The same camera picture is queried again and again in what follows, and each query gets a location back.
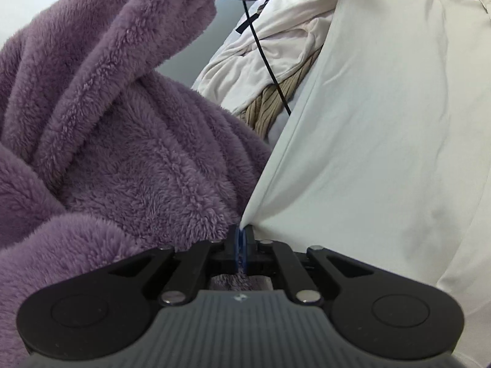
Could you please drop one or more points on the person's left forearm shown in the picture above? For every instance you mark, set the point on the person's left forearm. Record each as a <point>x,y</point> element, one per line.
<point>134,38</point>

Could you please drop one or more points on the white t-shirt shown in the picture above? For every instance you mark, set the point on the white t-shirt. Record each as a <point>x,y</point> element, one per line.
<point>383,142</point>

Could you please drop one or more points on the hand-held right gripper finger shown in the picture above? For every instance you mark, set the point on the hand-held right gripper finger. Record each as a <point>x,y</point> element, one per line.
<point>244,251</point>
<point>234,251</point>

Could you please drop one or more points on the white jacket with dark trim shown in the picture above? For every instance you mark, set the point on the white jacket with dark trim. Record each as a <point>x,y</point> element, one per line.
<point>276,42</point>

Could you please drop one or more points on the purple fleece robe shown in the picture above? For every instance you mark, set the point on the purple fleece robe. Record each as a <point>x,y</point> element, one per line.
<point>115,168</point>

